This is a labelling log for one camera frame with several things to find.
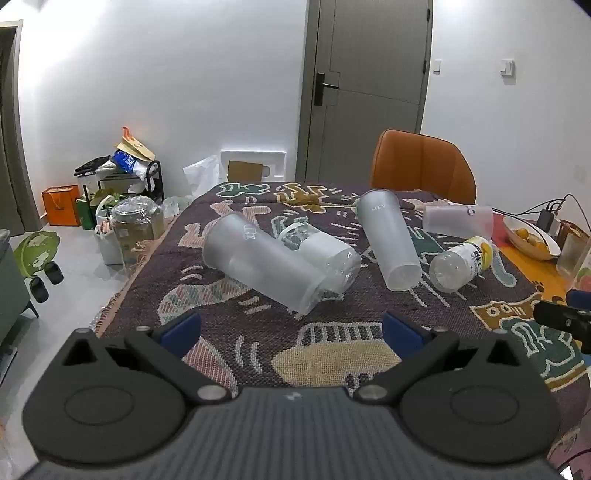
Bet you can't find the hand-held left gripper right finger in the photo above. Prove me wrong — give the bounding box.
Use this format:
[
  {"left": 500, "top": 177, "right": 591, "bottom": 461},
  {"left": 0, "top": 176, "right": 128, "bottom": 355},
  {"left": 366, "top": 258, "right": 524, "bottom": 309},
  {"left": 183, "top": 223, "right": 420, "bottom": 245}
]
[{"left": 355, "top": 310, "right": 528, "bottom": 408}]

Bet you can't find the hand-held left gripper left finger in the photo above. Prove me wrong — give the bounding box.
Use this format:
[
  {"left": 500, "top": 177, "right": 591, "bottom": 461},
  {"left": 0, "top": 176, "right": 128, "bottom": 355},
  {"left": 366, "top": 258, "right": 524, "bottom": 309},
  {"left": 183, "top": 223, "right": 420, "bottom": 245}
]
[{"left": 60, "top": 310, "right": 232, "bottom": 408}]

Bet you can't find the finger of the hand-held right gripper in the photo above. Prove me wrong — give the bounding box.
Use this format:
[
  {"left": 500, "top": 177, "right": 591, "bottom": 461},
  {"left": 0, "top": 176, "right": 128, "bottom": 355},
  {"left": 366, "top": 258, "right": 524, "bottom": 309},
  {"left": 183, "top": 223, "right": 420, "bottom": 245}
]
[{"left": 533, "top": 289, "right": 591, "bottom": 356}]

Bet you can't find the large frosted plastic cup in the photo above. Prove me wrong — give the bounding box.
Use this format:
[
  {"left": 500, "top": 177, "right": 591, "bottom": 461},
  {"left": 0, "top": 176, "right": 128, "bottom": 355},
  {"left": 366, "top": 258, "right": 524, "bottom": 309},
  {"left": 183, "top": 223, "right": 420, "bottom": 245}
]
[{"left": 202, "top": 212, "right": 329, "bottom": 318}]

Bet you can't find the tall frosted plastic cup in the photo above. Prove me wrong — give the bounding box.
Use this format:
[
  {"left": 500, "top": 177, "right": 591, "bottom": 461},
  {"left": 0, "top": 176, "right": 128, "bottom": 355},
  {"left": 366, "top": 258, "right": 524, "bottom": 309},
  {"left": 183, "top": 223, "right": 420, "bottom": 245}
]
[{"left": 355, "top": 188, "right": 423, "bottom": 292}]

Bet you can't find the short frosted plastic cup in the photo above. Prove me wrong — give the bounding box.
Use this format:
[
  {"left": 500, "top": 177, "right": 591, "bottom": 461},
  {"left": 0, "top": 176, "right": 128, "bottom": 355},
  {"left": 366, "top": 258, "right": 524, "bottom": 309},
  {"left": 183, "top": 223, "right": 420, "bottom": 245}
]
[{"left": 422, "top": 204, "right": 495, "bottom": 236}]

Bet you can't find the clear drinking glass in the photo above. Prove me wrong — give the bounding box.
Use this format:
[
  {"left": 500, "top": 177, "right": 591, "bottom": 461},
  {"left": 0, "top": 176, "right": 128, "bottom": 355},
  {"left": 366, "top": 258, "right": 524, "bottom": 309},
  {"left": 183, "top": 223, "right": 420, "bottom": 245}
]
[{"left": 555, "top": 230, "right": 591, "bottom": 280}]

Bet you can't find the printed blanket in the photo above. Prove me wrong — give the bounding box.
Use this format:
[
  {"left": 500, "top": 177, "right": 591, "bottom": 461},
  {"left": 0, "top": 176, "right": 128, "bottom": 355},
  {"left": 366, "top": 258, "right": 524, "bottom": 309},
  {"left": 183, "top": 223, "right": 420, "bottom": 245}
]
[{"left": 95, "top": 180, "right": 591, "bottom": 408}]

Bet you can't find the pile of small oranges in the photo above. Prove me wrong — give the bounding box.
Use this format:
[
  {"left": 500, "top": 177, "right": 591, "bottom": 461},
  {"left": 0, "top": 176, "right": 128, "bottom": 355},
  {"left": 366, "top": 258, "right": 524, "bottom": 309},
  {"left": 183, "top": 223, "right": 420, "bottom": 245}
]
[{"left": 514, "top": 225, "right": 551, "bottom": 248}]

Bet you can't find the white bowl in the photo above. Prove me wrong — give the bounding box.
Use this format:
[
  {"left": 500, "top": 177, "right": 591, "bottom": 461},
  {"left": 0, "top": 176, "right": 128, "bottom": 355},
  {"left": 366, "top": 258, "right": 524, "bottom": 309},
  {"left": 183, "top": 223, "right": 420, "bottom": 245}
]
[{"left": 502, "top": 215, "right": 562, "bottom": 260}]

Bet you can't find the plastic bottle with yellow label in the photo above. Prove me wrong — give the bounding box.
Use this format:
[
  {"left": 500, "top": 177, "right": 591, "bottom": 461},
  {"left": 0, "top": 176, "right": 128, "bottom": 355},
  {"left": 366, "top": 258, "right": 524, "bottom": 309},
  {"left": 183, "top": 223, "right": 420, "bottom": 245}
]
[{"left": 429, "top": 236, "right": 498, "bottom": 293}]

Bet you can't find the black power adapter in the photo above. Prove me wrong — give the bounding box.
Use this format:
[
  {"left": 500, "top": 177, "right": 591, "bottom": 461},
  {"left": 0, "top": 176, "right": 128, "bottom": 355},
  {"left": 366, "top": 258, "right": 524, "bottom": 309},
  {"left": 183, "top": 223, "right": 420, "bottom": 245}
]
[{"left": 536, "top": 209, "right": 562, "bottom": 232}]

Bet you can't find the white storage bag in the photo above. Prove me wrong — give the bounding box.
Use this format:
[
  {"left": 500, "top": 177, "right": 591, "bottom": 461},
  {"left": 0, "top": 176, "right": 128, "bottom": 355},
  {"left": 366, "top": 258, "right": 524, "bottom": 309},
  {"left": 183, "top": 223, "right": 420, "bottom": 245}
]
[{"left": 95, "top": 208, "right": 126, "bottom": 267}]

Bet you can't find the plastic-wrapped pot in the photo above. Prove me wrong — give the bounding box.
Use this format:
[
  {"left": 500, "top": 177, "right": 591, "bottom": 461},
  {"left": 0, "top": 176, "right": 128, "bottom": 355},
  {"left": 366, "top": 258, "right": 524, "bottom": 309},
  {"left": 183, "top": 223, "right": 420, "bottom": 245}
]
[{"left": 110, "top": 196, "right": 165, "bottom": 265}]

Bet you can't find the green box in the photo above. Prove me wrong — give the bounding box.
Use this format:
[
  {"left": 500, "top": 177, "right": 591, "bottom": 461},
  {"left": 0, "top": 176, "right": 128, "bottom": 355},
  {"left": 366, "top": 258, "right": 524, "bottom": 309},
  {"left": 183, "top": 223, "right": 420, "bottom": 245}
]
[{"left": 76, "top": 194, "right": 100, "bottom": 230}]

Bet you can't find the black metal rack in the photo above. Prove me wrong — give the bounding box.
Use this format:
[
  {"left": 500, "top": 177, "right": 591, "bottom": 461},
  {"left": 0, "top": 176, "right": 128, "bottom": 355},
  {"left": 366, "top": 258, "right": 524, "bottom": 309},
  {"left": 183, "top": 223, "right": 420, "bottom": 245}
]
[{"left": 145, "top": 160, "right": 166, "bottom": 205}]

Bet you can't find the white plastic bag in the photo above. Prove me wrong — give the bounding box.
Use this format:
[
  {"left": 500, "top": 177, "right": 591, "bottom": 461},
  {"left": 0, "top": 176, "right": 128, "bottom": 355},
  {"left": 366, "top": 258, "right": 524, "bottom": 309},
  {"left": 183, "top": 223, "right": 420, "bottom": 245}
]
[{"left": 183, "top": 155, "right": 222, "bottom": 198}]

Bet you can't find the orange chair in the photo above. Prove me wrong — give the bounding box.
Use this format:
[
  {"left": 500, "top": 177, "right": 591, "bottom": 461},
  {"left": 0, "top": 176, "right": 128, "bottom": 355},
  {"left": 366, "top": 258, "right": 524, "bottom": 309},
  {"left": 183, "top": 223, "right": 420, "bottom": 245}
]
[{"left": 370, "top": 130, "right": 477, "bottom": 204}]

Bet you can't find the cardboard piece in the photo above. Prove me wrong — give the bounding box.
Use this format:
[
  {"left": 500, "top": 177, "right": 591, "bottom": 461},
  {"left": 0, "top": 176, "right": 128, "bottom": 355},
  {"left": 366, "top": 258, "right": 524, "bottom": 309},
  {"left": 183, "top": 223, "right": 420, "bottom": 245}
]
[{"left": 227, "top": 160, "right": 271, "bottom": 184}]

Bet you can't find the orange paper bag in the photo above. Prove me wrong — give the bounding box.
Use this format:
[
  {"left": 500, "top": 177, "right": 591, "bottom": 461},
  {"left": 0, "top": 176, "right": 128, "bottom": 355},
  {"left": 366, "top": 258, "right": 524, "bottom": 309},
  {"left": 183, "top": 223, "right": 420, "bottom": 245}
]
[{"left": 41, "top": 185, "right": 82, "bottom": 227}]

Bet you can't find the grey sofa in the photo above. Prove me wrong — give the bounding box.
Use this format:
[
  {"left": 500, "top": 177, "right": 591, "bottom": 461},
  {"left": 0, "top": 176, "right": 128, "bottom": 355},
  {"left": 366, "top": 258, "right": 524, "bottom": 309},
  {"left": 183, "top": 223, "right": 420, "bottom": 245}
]
[{"left": 0, "top": 228, "right": 40, "bottom": 352}]

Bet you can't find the white foam packaging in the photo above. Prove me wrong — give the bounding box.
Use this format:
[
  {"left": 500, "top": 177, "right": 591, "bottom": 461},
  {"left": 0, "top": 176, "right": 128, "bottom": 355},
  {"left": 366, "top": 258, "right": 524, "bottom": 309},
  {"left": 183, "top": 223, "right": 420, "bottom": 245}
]
[{"left": 220, "top": 148, "right": 286, "bottom": 184}]

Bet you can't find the black door lock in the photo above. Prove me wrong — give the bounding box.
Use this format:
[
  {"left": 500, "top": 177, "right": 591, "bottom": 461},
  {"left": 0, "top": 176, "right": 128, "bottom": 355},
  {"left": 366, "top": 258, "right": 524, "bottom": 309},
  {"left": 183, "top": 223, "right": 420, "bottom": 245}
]
[{"left": 312, "top": 71, "right": 341, "bottom": 107}]

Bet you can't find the grey door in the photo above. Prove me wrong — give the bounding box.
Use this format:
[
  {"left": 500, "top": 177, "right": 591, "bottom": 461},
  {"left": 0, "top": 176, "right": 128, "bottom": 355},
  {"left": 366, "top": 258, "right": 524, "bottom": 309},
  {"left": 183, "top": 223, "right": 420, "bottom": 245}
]
[{"left": 298, "top": 0, "right": 435, "bottom": 184}]

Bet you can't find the black cable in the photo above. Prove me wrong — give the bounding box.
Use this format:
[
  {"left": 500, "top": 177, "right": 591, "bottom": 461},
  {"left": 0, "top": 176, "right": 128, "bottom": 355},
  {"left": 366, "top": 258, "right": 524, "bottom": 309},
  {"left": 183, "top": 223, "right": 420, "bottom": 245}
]
[{"left": 512, "top": 193, "right": 591, "bottom": 219}]

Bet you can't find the dark door frame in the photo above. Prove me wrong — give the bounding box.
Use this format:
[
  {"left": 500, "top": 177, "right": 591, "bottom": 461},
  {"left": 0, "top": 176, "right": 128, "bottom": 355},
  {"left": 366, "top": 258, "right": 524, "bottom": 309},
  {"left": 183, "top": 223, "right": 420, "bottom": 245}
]
[{"left": 0, "top": 20, "right": 41, "bottom": 234}]

